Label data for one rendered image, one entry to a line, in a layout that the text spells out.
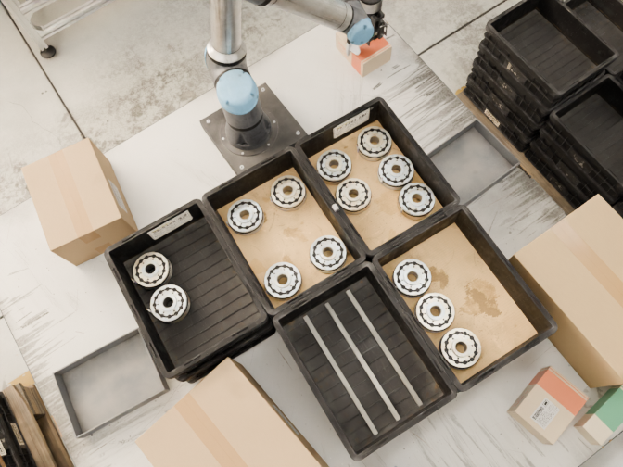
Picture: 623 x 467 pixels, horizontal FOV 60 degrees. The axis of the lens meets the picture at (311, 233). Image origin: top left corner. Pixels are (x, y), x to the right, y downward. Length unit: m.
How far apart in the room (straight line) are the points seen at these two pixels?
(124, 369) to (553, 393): 1.19
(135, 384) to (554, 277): 1.19
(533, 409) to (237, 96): 1.17
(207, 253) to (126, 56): 1.73
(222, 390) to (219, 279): 0.32
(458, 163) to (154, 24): 1.94
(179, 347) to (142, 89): 1.72
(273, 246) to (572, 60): 1.43
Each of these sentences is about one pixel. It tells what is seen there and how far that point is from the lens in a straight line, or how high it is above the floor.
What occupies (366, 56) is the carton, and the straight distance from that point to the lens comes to 1.91.
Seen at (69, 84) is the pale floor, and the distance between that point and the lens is 3.13.
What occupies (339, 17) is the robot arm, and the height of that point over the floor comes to 1.14.
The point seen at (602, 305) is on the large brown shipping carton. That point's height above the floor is 0.90.
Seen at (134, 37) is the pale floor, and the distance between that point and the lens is 3.17.
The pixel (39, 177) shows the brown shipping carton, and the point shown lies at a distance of 1.82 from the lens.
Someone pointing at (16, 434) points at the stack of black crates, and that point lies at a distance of 2.43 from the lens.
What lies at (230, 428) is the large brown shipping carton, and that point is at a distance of 1.41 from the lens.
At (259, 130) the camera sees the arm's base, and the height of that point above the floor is 0.82.
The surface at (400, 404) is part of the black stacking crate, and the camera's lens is 1.47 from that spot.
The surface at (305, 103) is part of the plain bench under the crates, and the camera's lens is 1.90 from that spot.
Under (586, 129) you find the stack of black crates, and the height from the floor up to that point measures 0.38.
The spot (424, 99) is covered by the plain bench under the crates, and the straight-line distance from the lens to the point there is 1.91.
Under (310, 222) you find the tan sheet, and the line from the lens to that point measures 1.56.
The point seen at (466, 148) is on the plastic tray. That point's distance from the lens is 1.84.
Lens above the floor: 2.29
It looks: 70 degrees down
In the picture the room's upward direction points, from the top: 9 degrees counter-clockwise
